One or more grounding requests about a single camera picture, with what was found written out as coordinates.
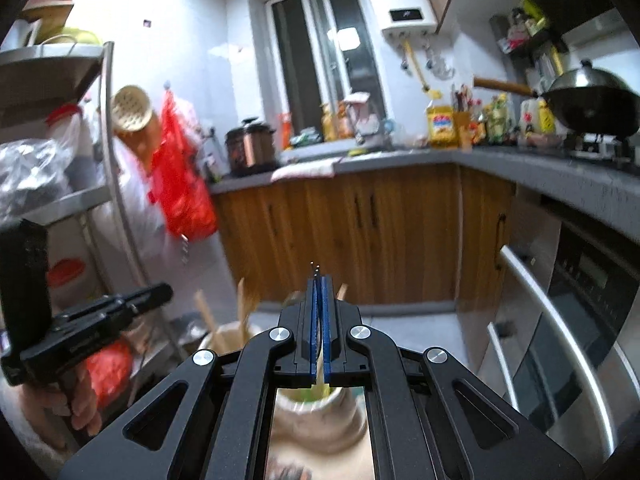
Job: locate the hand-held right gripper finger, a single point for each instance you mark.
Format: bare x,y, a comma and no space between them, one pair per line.
315,330
327,330

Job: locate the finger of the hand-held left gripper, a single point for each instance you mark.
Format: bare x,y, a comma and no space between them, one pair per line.
125,306

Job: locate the steel fork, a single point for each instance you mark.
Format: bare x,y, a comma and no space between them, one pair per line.
315,267

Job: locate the floral ceramic utensil holder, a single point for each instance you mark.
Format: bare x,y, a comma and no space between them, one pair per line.
320,430

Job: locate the person's left hand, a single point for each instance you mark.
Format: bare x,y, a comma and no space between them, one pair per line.
87,410

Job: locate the red lid plastic jar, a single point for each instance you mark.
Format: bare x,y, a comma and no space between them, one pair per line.
65,272

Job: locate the crumpled red plastic bag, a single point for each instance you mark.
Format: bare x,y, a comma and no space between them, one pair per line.
110,375

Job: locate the wooden base cabinets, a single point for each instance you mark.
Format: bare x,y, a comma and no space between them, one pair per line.
350,230

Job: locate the white plastic bag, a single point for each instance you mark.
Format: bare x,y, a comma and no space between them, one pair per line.
135,200

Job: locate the hanging red plastic bag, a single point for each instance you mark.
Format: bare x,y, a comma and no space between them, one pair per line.
182,185

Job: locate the white dish cloth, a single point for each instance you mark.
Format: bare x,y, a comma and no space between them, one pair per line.
305,169

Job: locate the red lid plastic container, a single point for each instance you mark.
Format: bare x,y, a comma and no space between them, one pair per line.
65,120

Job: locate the brown rice cooker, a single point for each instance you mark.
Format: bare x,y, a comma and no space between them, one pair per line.
250,147

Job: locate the beige perforated basket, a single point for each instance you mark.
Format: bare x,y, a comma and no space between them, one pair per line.
131,107

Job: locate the metal shelf rack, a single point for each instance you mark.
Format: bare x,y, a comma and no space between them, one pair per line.
50,55

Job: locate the yellow cooking oil bottle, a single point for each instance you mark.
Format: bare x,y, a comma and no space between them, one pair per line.
442,127

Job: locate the steel built-in oven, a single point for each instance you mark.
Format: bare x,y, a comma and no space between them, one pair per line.
575,320

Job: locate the yellow-green bowl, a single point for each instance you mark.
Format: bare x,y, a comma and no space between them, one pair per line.
75,36

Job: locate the kitchen window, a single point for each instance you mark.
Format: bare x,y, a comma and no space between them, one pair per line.
320,60

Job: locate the green snack bag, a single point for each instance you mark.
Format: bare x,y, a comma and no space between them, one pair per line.
496,117

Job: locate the grey kitchen countertop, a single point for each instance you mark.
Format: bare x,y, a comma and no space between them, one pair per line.
550,170

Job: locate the white bottle with yellow label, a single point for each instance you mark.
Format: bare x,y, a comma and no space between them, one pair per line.
537,117

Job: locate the gas stove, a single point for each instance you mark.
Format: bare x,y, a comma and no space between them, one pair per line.
600,147

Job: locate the black wok with steel lid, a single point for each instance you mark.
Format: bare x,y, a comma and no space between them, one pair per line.
590,95

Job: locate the wall shelf with condiments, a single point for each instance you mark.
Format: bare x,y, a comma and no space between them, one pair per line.
525,30

